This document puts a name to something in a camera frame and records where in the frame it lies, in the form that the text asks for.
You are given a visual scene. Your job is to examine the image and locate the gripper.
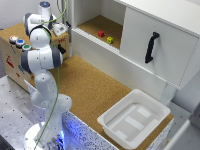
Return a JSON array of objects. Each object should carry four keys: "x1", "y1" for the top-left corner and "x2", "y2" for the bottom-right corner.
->
[{"x1": 52, "y1": 22, "x2": 69, "y2": 37}]

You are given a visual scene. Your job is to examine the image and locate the pink block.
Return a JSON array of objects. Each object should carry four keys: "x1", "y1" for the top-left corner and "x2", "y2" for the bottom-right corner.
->
[{"x1": 97, "y1": 30, "x2": 105, "y2": 38}]

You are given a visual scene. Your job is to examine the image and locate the yellow block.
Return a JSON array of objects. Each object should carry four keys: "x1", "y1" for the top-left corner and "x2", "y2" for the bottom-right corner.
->
[{"x1": 106, "y1": 36, "x2": 115, "y2": 45}]

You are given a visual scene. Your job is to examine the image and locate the wooden drawer box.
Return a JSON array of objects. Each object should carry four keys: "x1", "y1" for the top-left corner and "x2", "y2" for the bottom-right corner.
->
[{"x1": 0, "y1": 22, "x2": 71, "y2": 93}]

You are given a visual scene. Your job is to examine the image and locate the green button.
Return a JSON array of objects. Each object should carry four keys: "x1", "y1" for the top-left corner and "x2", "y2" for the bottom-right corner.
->
[{"x1": 21, "y1": 43, "x2": 33, "y2": 52}]

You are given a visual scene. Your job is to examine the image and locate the blue button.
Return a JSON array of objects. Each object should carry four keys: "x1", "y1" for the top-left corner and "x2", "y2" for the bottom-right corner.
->
[{"x1": 15, "y1": 38, "x2": 26, "y2": 47}]

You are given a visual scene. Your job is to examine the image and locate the white cabinet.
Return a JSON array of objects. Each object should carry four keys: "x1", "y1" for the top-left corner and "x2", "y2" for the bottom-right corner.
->
[{"x1": 68, "y1": 0, "x2": 200, "y2": 108}]

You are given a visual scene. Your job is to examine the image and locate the red button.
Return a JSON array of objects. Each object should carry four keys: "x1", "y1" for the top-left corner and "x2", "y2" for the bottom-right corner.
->
[{"x1": 9, "y1": 35, "x2": 19, "y2": 44}]

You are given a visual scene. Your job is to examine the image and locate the white sliding door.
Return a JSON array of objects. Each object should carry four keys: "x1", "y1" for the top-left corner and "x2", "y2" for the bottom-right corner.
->
[{"x1": 118, "y1": 6, "x2": 200, "y2": 91}]

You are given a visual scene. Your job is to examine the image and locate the white plastic box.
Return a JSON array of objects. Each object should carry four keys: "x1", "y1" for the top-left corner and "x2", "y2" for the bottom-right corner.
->
[{"x1": 96, "y1": 88, "x2": 172, "y2": 150}]

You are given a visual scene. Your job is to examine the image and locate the black drawer handle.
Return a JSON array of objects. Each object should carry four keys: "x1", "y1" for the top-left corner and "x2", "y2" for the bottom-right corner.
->
[{"x1": 57, "y1": 43, "x2": 67, "y2": 55}]

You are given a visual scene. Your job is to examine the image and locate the green cable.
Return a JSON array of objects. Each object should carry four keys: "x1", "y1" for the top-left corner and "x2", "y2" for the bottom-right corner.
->
[{"x1": 33, "y1": 0, "x2": 69, "y2": 150}]

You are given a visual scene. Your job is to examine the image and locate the black door handle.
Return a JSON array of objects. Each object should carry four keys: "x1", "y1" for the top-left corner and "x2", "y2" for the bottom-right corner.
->
[{"x1": 144, "y1": 31, "x2": 160, "y2": 65}]

